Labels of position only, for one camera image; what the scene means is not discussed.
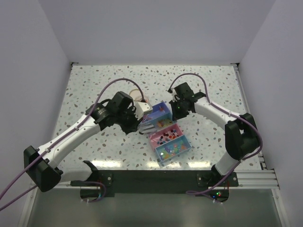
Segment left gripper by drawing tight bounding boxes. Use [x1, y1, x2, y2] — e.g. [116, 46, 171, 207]
[116, 105, 144, 134]

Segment metal scoop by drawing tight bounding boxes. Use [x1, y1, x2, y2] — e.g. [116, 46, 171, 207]
[138, 124, 157, 135]

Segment purple candy box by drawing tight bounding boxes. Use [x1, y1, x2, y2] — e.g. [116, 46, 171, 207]
[141, 102, 172, 125]

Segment gold jar lid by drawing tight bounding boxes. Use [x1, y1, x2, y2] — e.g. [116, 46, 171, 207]
[129, 89, 142, 101]

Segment pink candy box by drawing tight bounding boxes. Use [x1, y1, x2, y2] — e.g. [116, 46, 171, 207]
[148, 123, 184, 149]

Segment light blue candy box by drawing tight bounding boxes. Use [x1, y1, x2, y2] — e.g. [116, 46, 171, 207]
[154, 135, 192, 165]

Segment clear plastic jar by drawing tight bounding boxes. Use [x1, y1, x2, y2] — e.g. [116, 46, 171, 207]
[141, 95, 150, 103]

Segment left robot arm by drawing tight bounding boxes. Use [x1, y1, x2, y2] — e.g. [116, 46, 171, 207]
[23, 91, 152, 192]

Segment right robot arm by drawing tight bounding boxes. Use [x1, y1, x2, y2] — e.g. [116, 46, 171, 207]
[169, 82, 260, 186]

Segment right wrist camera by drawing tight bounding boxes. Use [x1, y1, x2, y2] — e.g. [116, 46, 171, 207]
[168, 87, 180, 102]

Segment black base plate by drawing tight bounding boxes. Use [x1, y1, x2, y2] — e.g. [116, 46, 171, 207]
[71, 170, 239, 199]

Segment aluminium frame rail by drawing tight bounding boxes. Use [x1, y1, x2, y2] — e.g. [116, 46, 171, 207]
[234, 63, 285, 227]

